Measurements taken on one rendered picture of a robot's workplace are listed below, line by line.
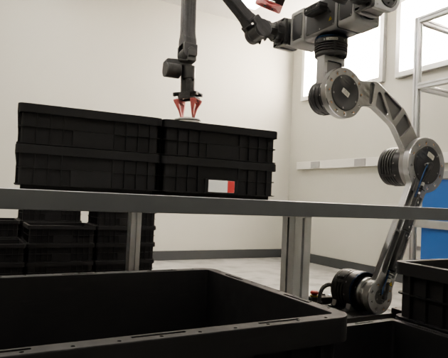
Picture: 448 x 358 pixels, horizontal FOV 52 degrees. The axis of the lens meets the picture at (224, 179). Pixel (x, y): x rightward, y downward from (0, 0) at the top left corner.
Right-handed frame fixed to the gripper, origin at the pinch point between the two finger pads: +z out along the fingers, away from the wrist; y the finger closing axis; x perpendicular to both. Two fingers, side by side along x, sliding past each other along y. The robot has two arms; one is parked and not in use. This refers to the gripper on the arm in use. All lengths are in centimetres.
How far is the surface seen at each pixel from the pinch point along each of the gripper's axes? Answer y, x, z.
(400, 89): 72, 301, -70
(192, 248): -143, 301, 92
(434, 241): 95, 166, 59
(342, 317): 75, -116, 41
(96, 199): 19, -81, 31
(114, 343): 61, -133, 41
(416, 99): 84, 177, -36
